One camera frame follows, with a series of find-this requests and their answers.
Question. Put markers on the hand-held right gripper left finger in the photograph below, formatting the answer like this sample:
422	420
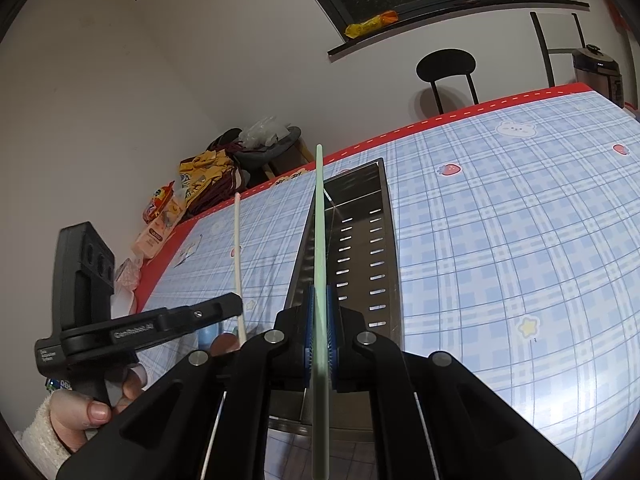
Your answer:
309	335

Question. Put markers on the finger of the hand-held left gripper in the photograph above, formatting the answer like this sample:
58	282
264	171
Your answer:
210	312

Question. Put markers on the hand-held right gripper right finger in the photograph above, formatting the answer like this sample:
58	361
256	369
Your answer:
332	350

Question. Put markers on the white chopstick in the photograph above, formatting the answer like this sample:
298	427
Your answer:
239	250

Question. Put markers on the green chopstick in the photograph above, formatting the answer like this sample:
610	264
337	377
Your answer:
320	240

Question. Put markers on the metal utensil tray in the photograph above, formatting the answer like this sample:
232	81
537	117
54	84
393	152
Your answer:
360	240

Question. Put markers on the person's left forearm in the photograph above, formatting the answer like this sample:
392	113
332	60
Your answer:
40	440

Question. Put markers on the person's left hand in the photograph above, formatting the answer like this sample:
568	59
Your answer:
75	420

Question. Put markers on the pink bottle package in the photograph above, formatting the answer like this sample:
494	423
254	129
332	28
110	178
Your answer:
155	235

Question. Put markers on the orange snack bag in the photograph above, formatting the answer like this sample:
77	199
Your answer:
157	202

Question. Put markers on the small colourful packet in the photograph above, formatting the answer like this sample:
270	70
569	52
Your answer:
55	385

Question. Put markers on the yellow maroon clothing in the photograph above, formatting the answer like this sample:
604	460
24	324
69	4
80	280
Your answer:
210	175

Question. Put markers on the stool with plastic bag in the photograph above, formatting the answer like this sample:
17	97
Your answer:
270	152

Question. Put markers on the wooden stool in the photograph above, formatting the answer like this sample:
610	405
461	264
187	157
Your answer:
292	162

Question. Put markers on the clear plastic bag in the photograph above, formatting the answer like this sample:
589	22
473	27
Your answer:
262	132

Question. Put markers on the blue plaid printed tablecloth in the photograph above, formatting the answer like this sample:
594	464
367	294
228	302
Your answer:
500	260

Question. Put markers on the black round-back chair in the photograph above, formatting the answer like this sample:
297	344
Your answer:
445	65

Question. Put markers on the yellow orange snack packet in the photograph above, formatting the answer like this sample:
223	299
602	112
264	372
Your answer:
370	24

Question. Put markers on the black window sill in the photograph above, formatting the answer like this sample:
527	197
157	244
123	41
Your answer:
450	22

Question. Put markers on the rice cooker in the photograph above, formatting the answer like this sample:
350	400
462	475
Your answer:
597	75

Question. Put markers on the black frame chair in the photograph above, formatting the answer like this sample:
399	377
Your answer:
542	45

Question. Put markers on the red wall decoration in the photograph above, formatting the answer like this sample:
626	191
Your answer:
617	10

